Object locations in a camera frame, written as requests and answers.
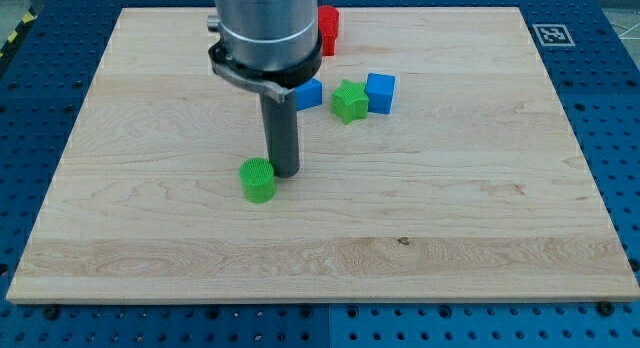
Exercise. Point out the green cylinder block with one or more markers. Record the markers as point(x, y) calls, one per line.
point(257, 179)

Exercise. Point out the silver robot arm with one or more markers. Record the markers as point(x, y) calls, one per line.
point(268, 35)

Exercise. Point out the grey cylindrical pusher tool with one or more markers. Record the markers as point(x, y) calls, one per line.
point(281, 133)

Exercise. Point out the green star block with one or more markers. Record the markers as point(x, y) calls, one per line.
point(350, 102)

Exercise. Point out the blue block behind tool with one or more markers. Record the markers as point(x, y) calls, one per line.
point(309, 94)

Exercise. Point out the blue cube block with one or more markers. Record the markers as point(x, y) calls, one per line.
point(380, 90)

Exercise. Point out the red block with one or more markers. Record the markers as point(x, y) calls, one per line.
point(329, 23)

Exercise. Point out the wooden board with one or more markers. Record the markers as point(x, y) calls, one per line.
point(472, 189)

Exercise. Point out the white fiducial marker tag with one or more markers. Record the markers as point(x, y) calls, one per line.
point(553, 35)

